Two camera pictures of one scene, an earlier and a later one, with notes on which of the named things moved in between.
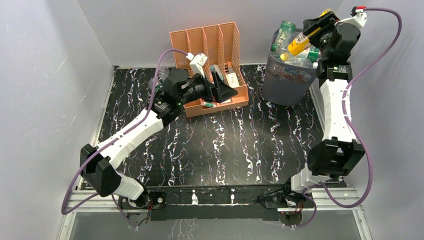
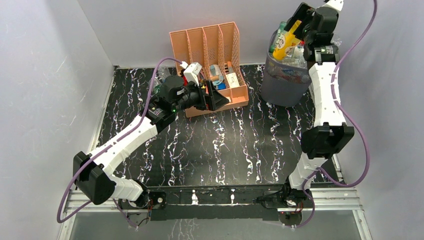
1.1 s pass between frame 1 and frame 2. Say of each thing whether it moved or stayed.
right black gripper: moved
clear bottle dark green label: moved
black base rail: stayed
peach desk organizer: stayed
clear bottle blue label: stayed
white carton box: stayed
